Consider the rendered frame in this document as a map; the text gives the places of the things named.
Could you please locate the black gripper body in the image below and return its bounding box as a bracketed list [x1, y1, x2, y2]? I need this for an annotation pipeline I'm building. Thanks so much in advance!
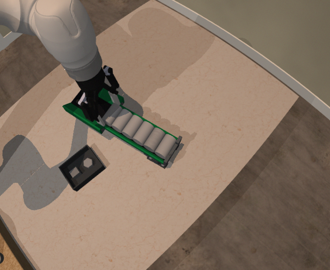
[76, 68, 106, 97]

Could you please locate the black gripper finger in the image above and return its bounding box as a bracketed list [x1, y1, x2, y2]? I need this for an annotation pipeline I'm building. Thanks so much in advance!
[76, 89, 105, 126]
[101, 65, 120, 105]

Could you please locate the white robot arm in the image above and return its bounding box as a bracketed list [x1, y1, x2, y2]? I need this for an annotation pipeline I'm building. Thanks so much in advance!
[0, 0, 102, 82]

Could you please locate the black open tray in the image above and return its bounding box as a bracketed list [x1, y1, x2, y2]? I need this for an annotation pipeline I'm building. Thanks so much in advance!
[60, 145, 105, 190]

